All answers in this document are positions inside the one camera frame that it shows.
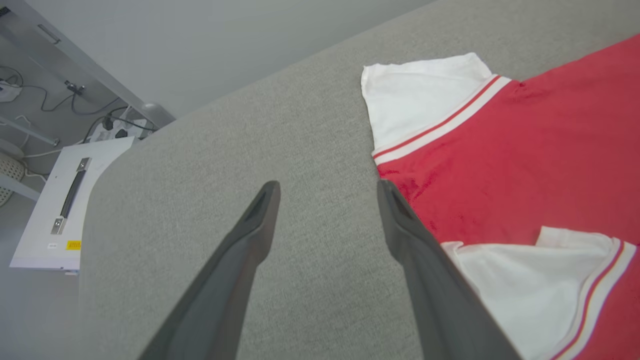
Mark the white perforated basket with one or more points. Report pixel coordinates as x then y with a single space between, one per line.
10 172

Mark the yellow warning sticker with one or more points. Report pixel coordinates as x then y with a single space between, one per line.
73 245

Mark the grey fabric sofa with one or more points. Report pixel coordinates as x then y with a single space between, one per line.
300 125

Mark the slim grey metal leg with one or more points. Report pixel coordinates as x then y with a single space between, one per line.
30 132

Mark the red and white jersey shirt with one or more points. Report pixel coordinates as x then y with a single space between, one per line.
525 150

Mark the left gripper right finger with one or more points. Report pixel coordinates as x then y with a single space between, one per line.
440 300

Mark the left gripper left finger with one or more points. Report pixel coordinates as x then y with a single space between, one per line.
220 300

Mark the white equipment case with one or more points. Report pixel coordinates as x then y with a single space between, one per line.
35 255

